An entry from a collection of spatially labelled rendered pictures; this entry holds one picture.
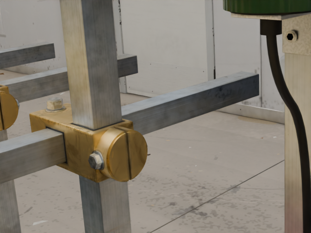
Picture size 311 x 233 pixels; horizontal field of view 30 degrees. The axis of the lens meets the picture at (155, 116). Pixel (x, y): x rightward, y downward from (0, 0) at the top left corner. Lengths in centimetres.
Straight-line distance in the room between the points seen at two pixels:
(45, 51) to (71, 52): 60
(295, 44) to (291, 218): 12
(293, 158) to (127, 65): 59
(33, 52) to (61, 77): 27
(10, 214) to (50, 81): 20
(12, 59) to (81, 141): 57
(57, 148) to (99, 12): 14
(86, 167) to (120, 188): 5
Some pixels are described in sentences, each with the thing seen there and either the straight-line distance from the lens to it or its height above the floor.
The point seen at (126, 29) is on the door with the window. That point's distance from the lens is 448.
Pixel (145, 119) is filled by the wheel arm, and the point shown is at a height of 95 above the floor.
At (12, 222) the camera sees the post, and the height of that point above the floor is 78.
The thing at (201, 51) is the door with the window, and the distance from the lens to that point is 399.
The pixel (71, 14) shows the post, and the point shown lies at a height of 108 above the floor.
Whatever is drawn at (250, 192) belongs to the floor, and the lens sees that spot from 275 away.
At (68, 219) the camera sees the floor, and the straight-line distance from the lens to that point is 260.
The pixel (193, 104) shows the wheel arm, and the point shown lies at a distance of 69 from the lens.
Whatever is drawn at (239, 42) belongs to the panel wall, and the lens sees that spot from 377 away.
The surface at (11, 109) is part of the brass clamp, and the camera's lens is 75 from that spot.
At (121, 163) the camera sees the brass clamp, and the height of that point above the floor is 94.
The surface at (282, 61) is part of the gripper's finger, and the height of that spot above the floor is 103.
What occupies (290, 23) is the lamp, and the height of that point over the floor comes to 108.
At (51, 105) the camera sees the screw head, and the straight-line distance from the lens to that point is 62.
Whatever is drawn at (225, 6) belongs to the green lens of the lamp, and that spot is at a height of 110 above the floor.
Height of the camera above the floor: 114
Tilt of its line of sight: 17 degrees down
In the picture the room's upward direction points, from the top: 4 degrees counter-clockwise
